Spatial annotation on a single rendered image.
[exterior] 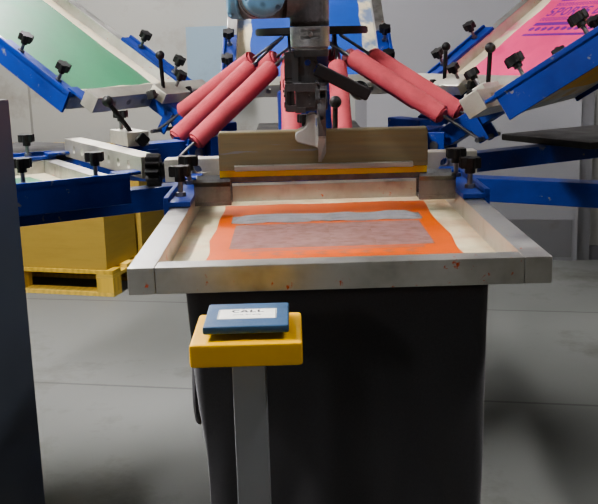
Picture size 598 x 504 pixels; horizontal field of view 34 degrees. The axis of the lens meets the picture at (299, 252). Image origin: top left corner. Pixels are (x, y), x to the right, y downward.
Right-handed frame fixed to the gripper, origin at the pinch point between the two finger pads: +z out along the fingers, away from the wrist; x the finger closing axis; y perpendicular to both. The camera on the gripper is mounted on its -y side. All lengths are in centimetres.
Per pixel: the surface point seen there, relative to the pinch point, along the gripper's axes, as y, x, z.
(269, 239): 10.4, 26.1, 11.4
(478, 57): -58, -146, -14
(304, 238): 4.3, 26.1, 11.4
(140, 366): 70, -189, 107
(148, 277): 26, 60, 9
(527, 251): -27, 57, 8
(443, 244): -18.3, 34.2, 11.4
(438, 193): -22.2, 2.7, 8.0
